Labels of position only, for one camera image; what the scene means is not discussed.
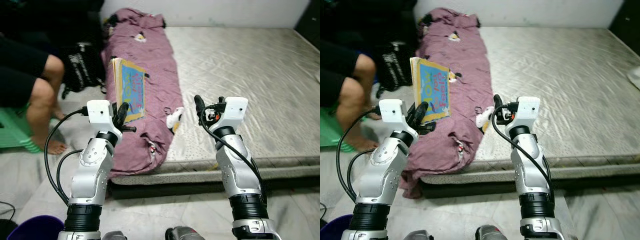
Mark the person in black clothes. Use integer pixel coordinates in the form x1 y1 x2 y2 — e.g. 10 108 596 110
320 32 383 152
0 32 68 155

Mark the black cabinet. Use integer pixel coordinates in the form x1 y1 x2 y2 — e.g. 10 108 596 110
0 0 106 51
320 0 418 51

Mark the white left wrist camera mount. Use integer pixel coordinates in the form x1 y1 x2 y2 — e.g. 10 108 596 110
378 99 416 136
86 100 118 136

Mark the grey robot right leg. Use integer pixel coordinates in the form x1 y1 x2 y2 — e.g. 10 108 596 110
475 225 508 240
165 226 207 240

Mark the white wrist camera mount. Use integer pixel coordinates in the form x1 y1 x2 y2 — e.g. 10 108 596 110
86 100 118 136
220 96 249 132
515 96 542 130
378 99 416 136

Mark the purple cartoon print blanket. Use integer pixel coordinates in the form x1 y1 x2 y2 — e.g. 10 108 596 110
101 7 185 177
400 7 496 200

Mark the black bag with white print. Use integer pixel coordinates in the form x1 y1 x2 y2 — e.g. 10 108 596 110
62 41 107 98
375 41 418 98

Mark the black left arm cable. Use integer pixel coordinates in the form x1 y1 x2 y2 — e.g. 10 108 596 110
336 107 383 201
44 107 88 206

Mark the green plastic stool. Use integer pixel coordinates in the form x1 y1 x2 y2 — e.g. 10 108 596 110
0 105 41 149
320 107 361 148

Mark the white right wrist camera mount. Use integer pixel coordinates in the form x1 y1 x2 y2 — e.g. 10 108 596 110
515 96 542 130
220 96 249 132

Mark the white quilted mattress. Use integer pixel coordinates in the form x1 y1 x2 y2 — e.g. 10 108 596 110
420 26 640 186
110 26 321 187

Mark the white pillow with green tree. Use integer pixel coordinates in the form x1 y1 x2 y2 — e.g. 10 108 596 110
627 67 640 91

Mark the yellow and blue picture book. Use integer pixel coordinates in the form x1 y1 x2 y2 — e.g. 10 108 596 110
110 57 147 124
409 56 452 125

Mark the purple plastic bin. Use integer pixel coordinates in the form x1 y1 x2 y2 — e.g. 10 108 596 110
6 215 66 240
320 214 353 240

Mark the black tufted headboard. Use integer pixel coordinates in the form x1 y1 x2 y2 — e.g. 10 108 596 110
609 0 640 41
295 0 321 51

